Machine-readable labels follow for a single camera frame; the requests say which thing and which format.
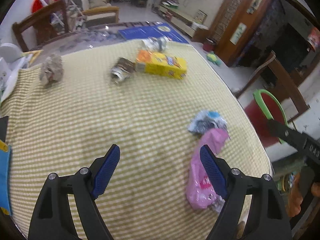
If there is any low television cabinet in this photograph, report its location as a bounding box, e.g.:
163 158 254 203
151 1 209 38

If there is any small framed picture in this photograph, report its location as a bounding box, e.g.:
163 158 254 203
194 10 208 24

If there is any red paper lantern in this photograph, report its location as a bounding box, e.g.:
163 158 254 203
307 27 320 53

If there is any white bead string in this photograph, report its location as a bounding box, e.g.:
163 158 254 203
251 52 275 80

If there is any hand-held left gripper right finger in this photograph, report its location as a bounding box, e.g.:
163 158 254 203
199 145 292 240

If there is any red bag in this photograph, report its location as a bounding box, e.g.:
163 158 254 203
32 0 59 13

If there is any person's right hand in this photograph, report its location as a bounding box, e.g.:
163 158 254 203
287 172 320 218

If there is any yellow checked tablecloth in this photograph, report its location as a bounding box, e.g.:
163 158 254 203
0 39 273 240

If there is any yellow orange snack box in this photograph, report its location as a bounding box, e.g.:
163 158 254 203
136 50 188 80

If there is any paper ball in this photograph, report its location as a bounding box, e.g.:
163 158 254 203
39 54 64 88

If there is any green bin with red liner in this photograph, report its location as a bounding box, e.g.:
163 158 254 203
244 89 298 148

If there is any wooden sofa with cushions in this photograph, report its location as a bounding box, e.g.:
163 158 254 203
71 0 120 28

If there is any pink plastic wrapper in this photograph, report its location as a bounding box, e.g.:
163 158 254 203
185 128 230 213

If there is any green plush toy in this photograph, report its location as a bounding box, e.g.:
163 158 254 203
206 52 222 67

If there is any small red floor bin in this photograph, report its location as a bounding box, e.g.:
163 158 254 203
202 39 218 52

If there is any white rack with books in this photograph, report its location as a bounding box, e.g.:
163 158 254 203
50 0 87 32

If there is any green round toy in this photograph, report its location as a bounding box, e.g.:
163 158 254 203
274 171 297 193

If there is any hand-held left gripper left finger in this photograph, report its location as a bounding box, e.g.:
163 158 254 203
28 144 121 240

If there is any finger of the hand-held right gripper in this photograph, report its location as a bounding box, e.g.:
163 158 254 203
266 119 305 148

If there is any silver blue wrapper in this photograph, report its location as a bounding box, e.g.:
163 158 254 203
187 109 228 137

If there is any black flat device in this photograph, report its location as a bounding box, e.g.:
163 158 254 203
0 116 9 142

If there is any blue book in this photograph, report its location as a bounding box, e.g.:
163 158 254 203
117 21 190 44

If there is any wooden chair with bead string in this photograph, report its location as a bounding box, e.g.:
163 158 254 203
235 51 310 123

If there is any dark brown wrapper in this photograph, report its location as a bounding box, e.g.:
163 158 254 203
109 57 137 84

